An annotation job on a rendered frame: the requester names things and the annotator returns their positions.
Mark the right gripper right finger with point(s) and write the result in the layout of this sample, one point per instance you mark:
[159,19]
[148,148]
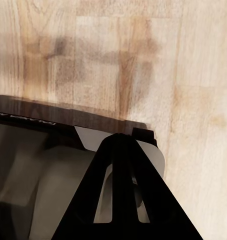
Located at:
[168,221]

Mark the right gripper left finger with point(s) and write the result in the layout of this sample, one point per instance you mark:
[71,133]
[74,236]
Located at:
[78,221]

